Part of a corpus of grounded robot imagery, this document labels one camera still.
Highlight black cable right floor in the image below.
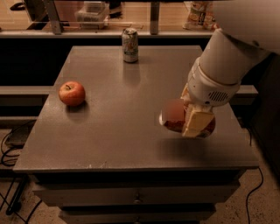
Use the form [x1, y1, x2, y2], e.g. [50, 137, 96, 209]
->
[245, 166, 265, 224]

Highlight silver green soda can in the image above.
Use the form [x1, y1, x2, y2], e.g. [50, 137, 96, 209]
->
[122, 28, 138, 63]

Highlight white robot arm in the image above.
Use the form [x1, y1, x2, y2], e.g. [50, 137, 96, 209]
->
[181, 0, 280, 138]

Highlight colourful snack bag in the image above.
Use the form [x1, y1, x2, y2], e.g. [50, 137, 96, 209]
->
[183, 1, 219, 31]

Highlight grey drawer cabinet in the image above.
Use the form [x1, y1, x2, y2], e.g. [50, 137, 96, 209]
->
[15, 45, 258, 224]

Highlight clear plastic container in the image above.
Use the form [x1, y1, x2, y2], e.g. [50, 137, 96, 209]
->
[75, 1, 109, 30]

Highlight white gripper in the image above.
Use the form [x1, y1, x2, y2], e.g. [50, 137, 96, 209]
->
[180, 58, 240, 138]

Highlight red apple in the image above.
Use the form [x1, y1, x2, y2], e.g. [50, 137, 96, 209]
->
[59, 81, 86, 107]

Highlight red coke can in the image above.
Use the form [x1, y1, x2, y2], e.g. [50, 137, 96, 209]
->
[158, 98, 217, 138]

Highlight round drawer knob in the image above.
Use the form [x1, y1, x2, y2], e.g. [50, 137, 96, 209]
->
[134, 195, 143, 204]

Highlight black cables left floor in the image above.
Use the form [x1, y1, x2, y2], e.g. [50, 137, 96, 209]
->
[0, 120, 43, 224]

